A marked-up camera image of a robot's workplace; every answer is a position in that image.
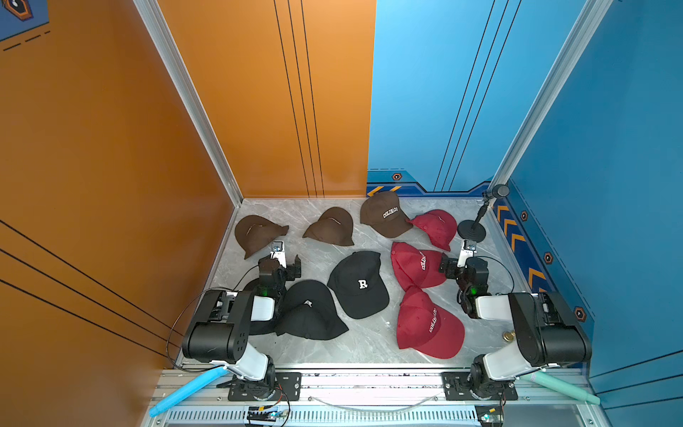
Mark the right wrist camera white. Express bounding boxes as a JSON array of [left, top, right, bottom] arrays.
[[457, 239, 477, 268]]

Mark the black microphone stand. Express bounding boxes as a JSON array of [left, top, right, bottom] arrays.
[[457, 184, 510, 243]]

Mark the blue foam handle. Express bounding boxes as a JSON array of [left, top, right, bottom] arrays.
[[149, 366, 229, 418]]

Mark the brown cap middle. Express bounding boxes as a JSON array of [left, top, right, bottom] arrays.
[[303, 206, 354, 247]]

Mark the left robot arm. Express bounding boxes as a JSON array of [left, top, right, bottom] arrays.
[[181, 255, 302, 400]]

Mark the black cap front left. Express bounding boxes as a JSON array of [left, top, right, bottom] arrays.
[[274, 279, 349, 341]]

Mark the brown Colorado cap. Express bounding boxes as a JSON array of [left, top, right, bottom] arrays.
[[360, 191, 413, 238]]

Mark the green foam handle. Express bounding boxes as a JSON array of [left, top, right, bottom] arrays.
[[519, 371, 601, 405]]

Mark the left circuit board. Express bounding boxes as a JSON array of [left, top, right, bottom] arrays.
[[245, 406, 287, 426]]

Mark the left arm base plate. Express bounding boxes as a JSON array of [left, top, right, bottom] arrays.
[[228, 371, 302, 402]]

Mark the black cap under left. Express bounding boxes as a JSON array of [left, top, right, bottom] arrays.
[[244, 279, 279, 336]]

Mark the gold chess piece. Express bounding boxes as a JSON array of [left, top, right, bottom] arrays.
[[503, 331, 516, 343]]

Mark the black R cap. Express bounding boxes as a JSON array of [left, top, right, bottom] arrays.
[[327, 251, 390, 320]]

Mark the brown cap far left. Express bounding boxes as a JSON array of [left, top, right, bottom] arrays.
[[235, 215, 289, 260]]

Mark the red Colorado cap front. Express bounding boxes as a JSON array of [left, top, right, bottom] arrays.
[[397, 286, 466, 359]]

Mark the right circuit board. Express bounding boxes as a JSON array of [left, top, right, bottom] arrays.
[[475, 406, 504, 427]]

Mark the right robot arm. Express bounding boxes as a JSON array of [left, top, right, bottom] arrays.
[[439, 255, 599, 405]]

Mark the aluminium front rail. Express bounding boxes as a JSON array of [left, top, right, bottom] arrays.
[[141, 365, 610, 426]]

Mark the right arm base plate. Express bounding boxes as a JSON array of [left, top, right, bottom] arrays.
[[441, 372, 519, 401]]

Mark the red colorado cap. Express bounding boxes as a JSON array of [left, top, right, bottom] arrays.
[[397, 286, 466, 359], [391, 242, 446, 291]]

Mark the circuit board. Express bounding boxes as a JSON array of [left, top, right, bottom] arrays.
[[475, 406, 504, 427], [245, 406, 287, 426]]

